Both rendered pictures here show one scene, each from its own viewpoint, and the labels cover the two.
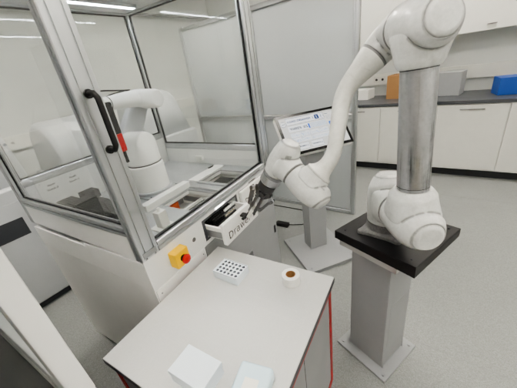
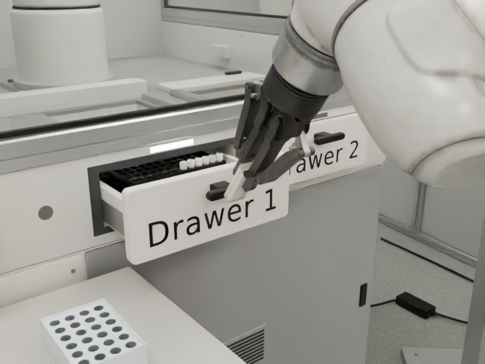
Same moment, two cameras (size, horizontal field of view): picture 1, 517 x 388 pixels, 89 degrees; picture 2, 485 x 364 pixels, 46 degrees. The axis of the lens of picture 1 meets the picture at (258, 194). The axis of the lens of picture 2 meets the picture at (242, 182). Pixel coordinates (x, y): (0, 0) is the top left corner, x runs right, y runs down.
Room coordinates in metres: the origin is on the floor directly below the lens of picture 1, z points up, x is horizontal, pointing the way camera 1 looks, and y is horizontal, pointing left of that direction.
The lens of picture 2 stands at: (0.39, -0.20, 1.20)
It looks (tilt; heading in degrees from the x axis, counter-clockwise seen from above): 20 degrees down; 19
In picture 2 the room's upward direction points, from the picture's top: straight up
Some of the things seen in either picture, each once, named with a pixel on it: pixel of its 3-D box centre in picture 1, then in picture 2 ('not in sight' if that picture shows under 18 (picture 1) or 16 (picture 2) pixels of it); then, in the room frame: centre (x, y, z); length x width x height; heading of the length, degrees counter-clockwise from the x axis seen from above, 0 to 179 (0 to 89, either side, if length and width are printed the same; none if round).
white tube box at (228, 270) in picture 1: (231, 271); (92, 344); (0.88, 0.16, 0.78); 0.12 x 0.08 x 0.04; 55
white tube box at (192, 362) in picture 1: (196, 371); not in sight; (0.48, 0.25, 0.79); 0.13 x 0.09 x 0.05; 56
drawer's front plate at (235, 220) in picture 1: (241, 219); (213, 204); (1.13, 0.10, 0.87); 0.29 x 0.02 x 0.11; 147
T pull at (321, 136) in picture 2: not in sight; (325, 136); (1.44, 0.00, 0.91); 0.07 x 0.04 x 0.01; 147
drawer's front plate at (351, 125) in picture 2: (254, 190); (314, 149); (1.45, 0.02, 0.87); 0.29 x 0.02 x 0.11; 147
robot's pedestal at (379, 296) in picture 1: (378, 297); not in sight; (0.97, -0.54, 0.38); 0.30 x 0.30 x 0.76; 32
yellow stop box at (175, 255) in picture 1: (179, 256); not in sight; (0.90, 0.36, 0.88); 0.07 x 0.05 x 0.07; 147
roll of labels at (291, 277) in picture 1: (291, 278); not in sight; (0.79, -0.08, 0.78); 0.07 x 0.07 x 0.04
